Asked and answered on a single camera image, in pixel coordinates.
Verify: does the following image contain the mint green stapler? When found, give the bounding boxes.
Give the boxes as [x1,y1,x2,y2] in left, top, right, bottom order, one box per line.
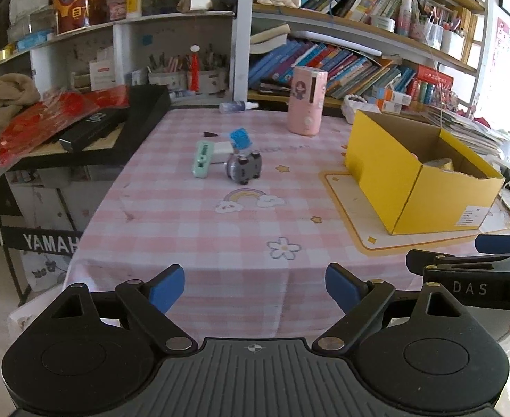
[192,141,214,178]

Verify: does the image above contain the white charger plug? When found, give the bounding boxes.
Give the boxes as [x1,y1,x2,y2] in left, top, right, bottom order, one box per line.
[213,141,234,156]

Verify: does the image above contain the blue wrapper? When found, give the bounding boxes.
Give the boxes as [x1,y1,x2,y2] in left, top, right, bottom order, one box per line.
[230,128,252,151]

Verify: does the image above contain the cream orange-edged mat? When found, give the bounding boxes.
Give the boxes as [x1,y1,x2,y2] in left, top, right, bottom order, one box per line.
[319,170,510,256]

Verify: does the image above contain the yellow cardboard box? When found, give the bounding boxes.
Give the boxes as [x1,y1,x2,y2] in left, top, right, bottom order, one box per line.
[345,111,505,235]

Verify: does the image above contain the stack of newspapers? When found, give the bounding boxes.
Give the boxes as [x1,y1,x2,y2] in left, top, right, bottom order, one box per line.
[423,106,510,159]

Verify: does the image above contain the pink checkered tablecloth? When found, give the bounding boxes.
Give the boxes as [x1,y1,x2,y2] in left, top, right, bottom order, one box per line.
[65,107,510,343]

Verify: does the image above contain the black keyboard stand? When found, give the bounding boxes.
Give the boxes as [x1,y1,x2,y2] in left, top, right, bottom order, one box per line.
[0,202,83,306]

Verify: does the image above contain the white quilted pearl handbag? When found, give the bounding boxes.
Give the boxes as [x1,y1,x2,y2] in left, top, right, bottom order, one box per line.
[341,94,380,125]

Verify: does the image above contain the long black box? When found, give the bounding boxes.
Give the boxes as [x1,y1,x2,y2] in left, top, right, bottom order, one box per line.
[59,108,128,153]

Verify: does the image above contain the black Yamaha keyboard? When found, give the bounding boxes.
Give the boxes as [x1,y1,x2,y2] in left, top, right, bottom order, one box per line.
[12,85,171,170]

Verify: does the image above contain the pink cartoon humidifier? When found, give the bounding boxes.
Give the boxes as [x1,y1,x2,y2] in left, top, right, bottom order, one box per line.
[286,66,328,137]

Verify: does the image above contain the red plastic packet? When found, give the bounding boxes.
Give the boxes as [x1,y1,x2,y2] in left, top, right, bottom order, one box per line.
[0,85,129,177]

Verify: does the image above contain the small spray bottle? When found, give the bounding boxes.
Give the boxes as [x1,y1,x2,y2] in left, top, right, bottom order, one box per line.
[219,101,259,114]

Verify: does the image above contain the white bookshelf unit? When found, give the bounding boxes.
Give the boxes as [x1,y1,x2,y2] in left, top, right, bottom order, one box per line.
[0,0,489,106]

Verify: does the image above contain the white pen holder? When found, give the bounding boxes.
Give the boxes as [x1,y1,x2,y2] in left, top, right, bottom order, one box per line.
[197,68,227,94]

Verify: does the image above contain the beige folded towel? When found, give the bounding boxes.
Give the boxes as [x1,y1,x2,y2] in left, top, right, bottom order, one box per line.
[0,73,40,129]

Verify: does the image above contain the red tassel ornament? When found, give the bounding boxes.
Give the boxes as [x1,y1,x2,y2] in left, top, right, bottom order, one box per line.
[189,44,200,92]

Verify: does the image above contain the fortune god gift box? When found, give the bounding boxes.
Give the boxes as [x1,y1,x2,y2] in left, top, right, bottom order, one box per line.
[51,0,106,35]

